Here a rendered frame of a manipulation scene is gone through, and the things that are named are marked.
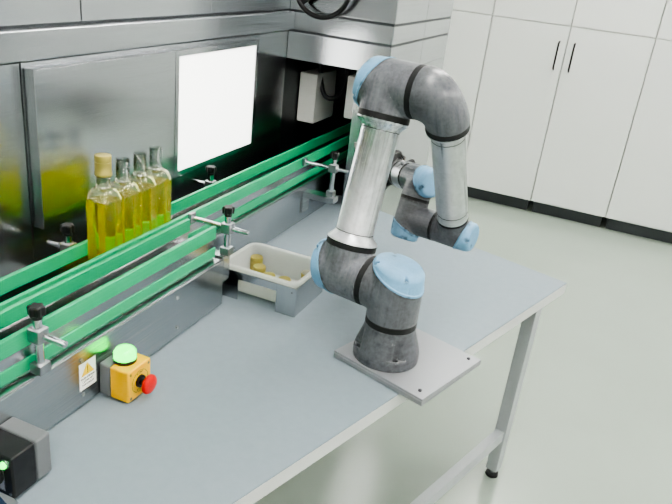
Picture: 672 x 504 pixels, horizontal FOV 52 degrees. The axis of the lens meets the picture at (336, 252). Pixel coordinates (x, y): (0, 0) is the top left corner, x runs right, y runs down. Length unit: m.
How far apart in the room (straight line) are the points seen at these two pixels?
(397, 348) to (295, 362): 0.23
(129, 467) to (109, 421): 0.14
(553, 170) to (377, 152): 3.67
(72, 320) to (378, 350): 0.63
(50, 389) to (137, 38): 0.85
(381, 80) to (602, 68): 3.57
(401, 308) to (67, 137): 0.81
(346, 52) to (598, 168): 3.00
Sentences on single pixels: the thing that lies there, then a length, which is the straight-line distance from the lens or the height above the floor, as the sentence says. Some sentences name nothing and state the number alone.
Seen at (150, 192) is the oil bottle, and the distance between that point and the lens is 1.62.
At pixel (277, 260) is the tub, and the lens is 1.89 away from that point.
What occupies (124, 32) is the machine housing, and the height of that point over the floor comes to 1.37.
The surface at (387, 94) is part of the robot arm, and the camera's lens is 1.48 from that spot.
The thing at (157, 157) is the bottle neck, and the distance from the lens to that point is 1.64.
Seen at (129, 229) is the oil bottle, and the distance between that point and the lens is 1.59.
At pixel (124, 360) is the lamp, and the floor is 0.84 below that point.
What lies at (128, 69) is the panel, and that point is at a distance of 1.73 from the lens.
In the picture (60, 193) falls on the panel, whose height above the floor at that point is 1.05.
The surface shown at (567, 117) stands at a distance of 5.03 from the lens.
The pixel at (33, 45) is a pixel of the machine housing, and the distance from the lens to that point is 1.53.
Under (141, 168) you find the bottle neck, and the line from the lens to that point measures 1.60.
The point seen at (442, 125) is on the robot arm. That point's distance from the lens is 1.46.
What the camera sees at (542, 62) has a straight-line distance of 5.00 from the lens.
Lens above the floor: 1.60
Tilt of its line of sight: 24 degrees down
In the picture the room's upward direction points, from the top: 7 degrees clockwise
